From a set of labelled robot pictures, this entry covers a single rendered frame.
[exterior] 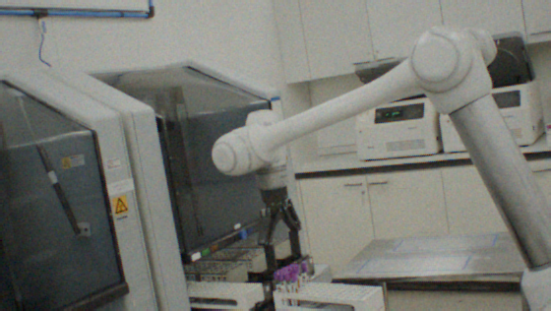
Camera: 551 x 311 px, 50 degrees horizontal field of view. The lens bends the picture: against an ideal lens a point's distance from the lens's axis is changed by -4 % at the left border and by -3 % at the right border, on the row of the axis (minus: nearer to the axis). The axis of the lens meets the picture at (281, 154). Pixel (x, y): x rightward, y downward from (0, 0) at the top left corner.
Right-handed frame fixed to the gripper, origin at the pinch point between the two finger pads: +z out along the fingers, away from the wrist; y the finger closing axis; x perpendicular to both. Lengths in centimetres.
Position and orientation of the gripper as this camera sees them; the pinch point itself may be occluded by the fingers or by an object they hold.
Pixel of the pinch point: (284, 257)
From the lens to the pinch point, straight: 175.1
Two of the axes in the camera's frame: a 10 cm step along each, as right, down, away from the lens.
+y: 5.0, -1.6, 8.5
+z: 1.5, 9.8, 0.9
